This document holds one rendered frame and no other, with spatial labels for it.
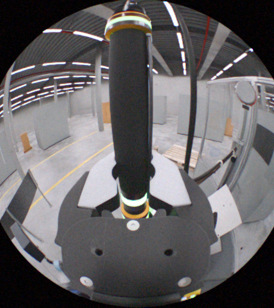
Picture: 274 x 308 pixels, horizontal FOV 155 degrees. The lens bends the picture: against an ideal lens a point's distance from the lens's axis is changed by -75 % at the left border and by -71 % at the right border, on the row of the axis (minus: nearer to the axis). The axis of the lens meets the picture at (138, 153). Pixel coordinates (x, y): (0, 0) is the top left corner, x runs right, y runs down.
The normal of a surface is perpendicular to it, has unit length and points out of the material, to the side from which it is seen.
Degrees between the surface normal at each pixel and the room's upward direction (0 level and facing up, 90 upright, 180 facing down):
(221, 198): 50
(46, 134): 90
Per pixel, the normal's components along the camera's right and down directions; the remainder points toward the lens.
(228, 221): -0.77, -0.61
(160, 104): -0.40, 0.44
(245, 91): -0.89, 0.23
